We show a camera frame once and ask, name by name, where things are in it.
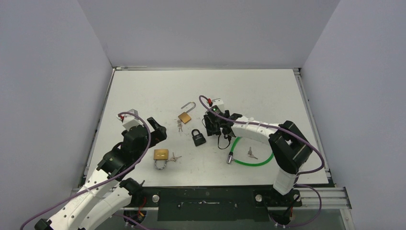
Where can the cable lock silver keys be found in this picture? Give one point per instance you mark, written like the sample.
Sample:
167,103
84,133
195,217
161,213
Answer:
250,153

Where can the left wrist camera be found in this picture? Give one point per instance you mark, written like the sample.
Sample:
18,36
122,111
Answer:
128,121

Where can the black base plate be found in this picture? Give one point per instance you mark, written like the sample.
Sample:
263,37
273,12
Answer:
215,203

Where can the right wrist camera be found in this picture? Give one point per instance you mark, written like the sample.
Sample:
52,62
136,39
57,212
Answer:
219,103

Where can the short brass padlock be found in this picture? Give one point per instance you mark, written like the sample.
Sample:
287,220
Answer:
160,158

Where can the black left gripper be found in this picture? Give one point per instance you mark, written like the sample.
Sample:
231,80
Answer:
159,133

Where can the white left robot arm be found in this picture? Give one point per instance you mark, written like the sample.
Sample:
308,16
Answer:
108,189

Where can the small silver key bunch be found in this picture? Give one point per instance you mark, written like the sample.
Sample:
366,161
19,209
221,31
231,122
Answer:
174,158

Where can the long shackle brass padlock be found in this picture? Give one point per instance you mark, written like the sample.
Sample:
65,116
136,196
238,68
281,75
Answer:
184,117

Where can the padlock keys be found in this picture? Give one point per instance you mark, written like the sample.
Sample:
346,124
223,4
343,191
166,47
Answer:
179,125

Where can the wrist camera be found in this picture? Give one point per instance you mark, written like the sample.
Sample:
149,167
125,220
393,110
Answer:
128,121
219,103

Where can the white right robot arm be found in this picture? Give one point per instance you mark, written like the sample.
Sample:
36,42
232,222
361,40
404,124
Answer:
288,144

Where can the black combination padlock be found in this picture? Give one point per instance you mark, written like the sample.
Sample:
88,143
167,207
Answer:
198,137

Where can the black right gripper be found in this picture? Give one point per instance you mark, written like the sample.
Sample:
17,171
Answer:
211,123

